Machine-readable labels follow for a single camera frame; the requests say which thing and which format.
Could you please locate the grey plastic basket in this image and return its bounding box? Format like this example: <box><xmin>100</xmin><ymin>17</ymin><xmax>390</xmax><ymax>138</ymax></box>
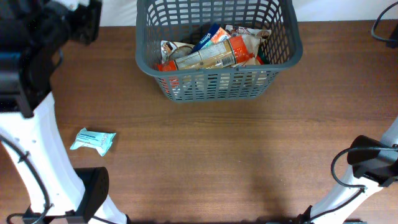
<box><xmin>136</xmin><ymin>0</ymin><xmax>303</xmax><ymax>102</ymax></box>

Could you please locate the beige rice bag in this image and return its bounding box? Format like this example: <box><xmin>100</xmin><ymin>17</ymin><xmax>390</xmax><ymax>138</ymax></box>
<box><xmin>225</xmin><ymin>25</ymin><xmax>272</xmax><ymax>67</ymax></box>

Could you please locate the multicolour tissue pack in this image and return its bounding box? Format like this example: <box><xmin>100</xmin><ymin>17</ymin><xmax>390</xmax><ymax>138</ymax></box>
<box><xmin>192</xmin><ymin>23</ymin><xmax>231</xmax><ymax>53</ymax></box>

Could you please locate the green cocoa bag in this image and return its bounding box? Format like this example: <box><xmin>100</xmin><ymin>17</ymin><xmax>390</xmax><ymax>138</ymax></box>
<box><xmin>256</xmin><ymin>50</ymin><xmax>270</xmax><ymax>65</ymax></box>

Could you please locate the orange spaghetti packet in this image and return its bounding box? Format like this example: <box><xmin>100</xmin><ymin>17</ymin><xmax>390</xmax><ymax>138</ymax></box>
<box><xmin>158</xmin><ymin>36</ymin><xmax>250</xmax><ymax>72</ymax></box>

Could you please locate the teal wet wipes packet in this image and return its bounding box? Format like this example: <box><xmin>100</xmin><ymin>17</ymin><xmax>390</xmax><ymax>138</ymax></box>
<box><xmin>70</xmin><ymin>128</ymin><xmax>116</xmax><ymax>157</ymax></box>

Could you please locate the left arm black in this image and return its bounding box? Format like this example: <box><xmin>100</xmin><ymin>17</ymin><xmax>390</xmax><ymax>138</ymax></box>
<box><xmin>1</xmin><ymin>0</ymin><xmax>130</xmax><ymax>223</ymax></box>

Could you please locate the beige snack bag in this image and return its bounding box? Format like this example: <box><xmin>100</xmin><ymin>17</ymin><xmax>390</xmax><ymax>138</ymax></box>
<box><xmin>160</xmin><ymin>40</ymin><xmax>194</xmax><ymax>63</ymax></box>

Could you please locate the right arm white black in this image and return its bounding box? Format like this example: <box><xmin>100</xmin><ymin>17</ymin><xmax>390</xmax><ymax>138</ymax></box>
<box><xmin>294</xmin><ymin>120</ymin><xmax>397</xmax><ymax>224</ymax></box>

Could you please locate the right black cable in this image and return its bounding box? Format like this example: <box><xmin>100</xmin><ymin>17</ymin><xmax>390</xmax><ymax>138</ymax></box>
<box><xmin>371</xmin><ymin>1</ymin><xmax>398</xmax><ymax>44</ymax></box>

